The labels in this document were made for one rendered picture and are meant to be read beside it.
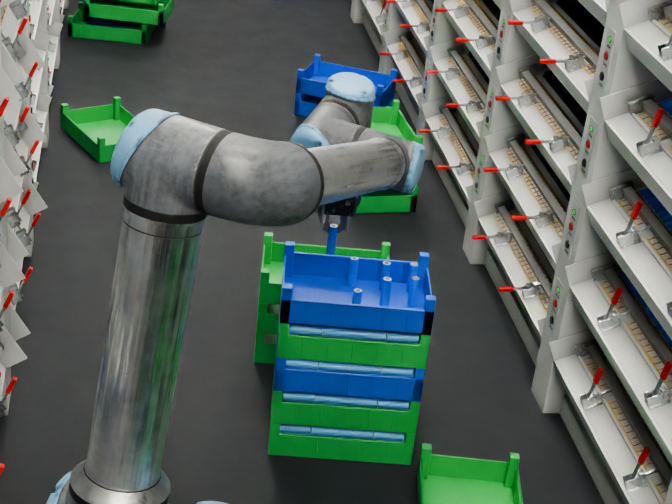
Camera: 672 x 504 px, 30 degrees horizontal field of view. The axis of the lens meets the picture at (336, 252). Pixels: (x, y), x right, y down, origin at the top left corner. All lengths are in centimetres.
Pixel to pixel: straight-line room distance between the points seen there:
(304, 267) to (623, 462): 75
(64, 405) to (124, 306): 104
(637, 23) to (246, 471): 118
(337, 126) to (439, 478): 82
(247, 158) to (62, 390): 128
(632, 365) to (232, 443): 84
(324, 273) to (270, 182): 101
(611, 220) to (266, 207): 109
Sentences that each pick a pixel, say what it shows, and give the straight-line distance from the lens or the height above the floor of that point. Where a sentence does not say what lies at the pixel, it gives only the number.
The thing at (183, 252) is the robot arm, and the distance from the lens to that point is 172.
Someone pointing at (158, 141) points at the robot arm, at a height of 94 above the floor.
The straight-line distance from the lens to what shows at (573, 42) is 290.
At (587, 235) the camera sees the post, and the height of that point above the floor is 46.
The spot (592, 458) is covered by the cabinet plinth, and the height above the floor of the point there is 4.
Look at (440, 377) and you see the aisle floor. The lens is 296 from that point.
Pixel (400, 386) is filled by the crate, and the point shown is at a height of 19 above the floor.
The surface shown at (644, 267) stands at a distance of 242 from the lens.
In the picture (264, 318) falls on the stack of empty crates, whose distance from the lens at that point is 286.
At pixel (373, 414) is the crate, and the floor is 12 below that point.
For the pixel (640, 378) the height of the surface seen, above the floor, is 34.
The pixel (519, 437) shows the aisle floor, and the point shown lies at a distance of 281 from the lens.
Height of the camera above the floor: 160
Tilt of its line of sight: 28 degrees down
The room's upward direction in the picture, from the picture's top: 6 degrees clockwise
